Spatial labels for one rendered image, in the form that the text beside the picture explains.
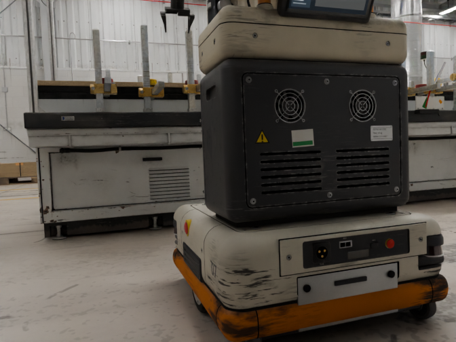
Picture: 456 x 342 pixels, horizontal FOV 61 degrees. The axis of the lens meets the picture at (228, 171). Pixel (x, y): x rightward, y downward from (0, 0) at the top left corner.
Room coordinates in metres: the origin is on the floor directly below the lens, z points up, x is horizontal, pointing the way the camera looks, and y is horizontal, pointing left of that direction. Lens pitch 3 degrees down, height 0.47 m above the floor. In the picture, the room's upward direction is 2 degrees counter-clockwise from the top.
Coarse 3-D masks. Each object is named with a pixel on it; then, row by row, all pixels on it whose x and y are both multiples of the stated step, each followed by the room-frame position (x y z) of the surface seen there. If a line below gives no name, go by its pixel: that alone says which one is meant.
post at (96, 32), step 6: (96, 30) 2.05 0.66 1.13; (96, 36) 2.05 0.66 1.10; (96, 42) 2.05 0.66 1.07; (96, 48) 2.05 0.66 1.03; (96, 54) 2.05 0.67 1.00; (96, 60) 2.05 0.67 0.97; (96, 66) 2.05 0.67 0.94; (96, 72) 2.05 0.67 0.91; (96, 78) 2.05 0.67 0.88; (96, 96) 2.05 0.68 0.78; (102, 96) 2.06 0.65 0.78; (96, 102) 2.05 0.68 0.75; (102, 102) 2.06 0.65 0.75
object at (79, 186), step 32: (64, 96) 2.20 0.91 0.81; (128, 96) 2.31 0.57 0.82; (448, 96) 3.09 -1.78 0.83; (64, 160) 2.22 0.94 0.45; (96, 160) 2.28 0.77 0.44; (128, 160) 2.34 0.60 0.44; (160, 160) 2.40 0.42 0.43; (192, 160) 2.46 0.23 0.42; (416, 160) 3.02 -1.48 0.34; (448, 160) 3.12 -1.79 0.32; (64, 192) 2.22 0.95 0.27; (96, 192) 2.28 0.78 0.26; (128, 192) 2.33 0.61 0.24; (160, 192) 2.39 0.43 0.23; (192, 192) 2.46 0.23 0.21; (416, 192) 3.01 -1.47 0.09; (448, 192) 3.11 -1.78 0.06; (64, 224) 2.21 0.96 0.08; (96, 224) 2.26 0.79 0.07; (128, 224) 2.32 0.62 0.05; (160, 224) 2.43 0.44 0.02
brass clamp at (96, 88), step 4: (92, 84) 2.05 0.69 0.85; (96, 84) 2.04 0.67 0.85; (100, 84) 2.05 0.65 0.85; (112, 84) 2.07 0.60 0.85; (116, 84) 2.07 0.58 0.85; (92, 88) 2.03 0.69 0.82; (96, 88) 2.04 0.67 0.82; (100, 88) 2.05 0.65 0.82; (112, 88) 2.06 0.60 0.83; (116, 88) 2.07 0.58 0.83; (92, 92) 2.04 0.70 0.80; (96, 92) 2.04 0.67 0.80; (100, 92) 2.05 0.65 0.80; (104, 92) 2.05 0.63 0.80; (108, 92) 2.06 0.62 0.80; (112, 92) 2.06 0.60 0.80; (116, 92) 2.07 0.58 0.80
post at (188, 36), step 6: (186, 36) 2.21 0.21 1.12; (192, 36) 2.21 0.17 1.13; (186, 42) 2.21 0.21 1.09; (192, 42) 2.21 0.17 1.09; (186, 48) 2.22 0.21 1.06; (192, 48) 2.21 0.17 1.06; (186, 54) 2.23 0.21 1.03; (192, 54) 2.21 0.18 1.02; (186, 60) 2.23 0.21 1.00; (192, 60) 2.21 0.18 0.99; (192, 66) 2.21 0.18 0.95; (192, 72) 2.21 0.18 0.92; (192, 78) 2.21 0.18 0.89; (192, 96) 2.21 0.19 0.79; (192, 102) 2.21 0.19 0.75
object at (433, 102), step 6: (420, 96) 2.71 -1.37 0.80; (426, 96) 2.73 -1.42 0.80; (432, 96) 2.75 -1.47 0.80; (438, 96) 2.76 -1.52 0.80; (420, 102) 2.71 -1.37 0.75; (432, 102) 2.75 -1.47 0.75; (438, 102) 2.76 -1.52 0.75; (420, 108) 2.71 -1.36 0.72; (432, 108) 2.75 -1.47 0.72; (438, 108) 2.76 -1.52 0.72
